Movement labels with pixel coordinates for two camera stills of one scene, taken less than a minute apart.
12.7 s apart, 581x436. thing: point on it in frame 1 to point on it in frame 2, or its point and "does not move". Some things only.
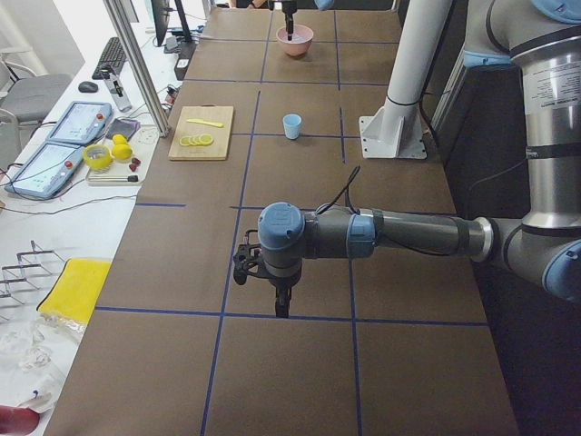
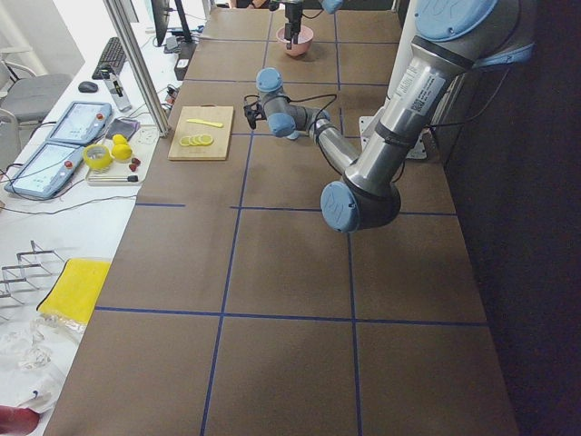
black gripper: [246, 256] to [253, 112]
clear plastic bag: [35, 352] does not move
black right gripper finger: [289, 17] to [293, 12]
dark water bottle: [119, 93] does not move
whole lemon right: [122, 152] does not move
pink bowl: [300, 40] does not move
